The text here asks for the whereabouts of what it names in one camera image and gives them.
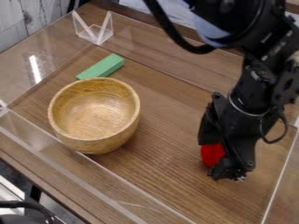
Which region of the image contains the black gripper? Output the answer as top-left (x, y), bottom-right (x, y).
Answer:
top-left (197, 92), bottom-right (285, 182)

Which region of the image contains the red plush strawberry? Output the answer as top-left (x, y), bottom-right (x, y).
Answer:
top-left (200, 143), bottom-right (225, 167)

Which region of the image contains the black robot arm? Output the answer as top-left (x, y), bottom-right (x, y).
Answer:
top-left (144, 0), bottom-right (299, 181)

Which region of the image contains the wooden bowl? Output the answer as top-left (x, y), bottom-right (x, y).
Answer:
top-left (48, 78), bottom-right (141, 154)

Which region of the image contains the green rectangular block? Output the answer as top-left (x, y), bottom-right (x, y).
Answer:
top-left (76, 53), bottom-right (125, 81)

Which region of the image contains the clear acrylic corner bracket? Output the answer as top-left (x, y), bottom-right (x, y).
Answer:
top-left (71, 11), bottom-right (113, 46)

